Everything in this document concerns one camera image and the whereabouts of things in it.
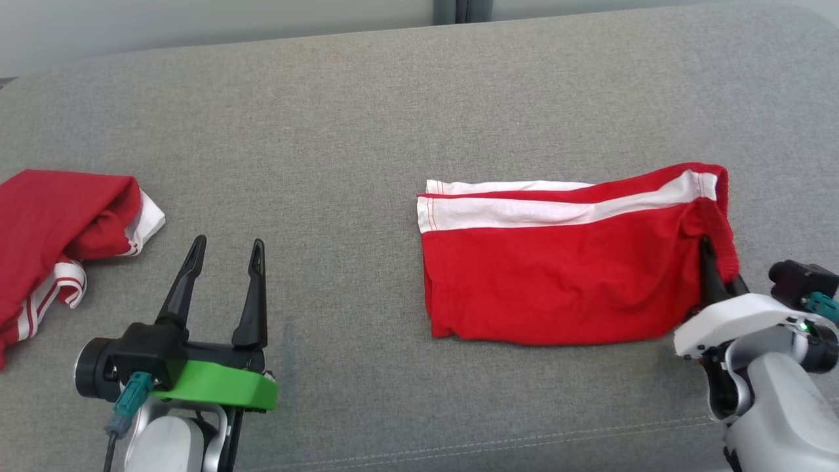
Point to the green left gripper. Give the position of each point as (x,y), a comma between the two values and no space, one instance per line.
(216,387)

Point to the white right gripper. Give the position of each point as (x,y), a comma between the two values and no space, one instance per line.
(734,318)

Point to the red shorts with white stripe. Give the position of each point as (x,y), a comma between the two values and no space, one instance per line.
(557,275)

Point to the red jersey with number 23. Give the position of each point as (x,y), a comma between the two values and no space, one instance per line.
(46,223)

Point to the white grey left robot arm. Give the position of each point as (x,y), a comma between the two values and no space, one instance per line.
(167,442)

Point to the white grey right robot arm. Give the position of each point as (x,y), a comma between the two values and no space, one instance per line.
(780,406)

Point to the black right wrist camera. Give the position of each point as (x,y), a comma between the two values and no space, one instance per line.
(796,282)

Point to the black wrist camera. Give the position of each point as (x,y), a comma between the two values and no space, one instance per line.
(796,282)
(141,351)

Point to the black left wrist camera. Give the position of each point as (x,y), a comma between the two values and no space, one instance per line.
(141,351)

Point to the grey metal post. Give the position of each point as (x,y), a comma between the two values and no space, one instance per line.
(462,10)

